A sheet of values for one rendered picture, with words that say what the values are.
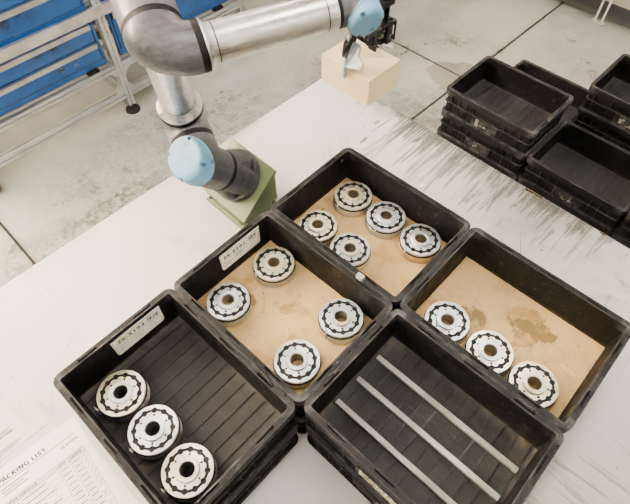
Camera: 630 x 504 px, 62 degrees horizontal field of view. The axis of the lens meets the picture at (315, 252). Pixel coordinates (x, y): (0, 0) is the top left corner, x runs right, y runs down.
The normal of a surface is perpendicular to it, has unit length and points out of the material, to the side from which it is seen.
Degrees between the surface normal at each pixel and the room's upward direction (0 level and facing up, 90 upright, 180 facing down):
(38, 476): 0
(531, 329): 0
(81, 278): 0
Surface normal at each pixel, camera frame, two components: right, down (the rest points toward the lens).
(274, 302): -0.01, -0.58
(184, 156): -0.41, 0.06
